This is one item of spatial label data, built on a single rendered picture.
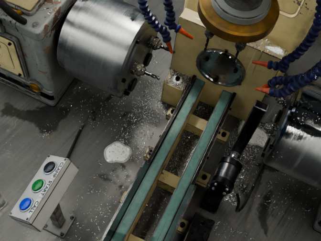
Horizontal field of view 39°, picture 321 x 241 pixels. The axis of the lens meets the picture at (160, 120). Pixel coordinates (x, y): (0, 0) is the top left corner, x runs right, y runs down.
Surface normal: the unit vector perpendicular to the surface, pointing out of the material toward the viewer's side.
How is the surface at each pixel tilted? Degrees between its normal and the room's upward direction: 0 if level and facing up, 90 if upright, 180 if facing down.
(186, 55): 90
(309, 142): 43
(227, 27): 0
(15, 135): 0
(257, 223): 0
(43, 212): 58
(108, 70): 66
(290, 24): 90
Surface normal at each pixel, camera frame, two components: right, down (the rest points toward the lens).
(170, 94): -0.43, 0.77
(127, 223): 0.08, -0.48
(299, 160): -0.37, 0.56
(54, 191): 0.81, 0.09
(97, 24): -0.04, -0.23
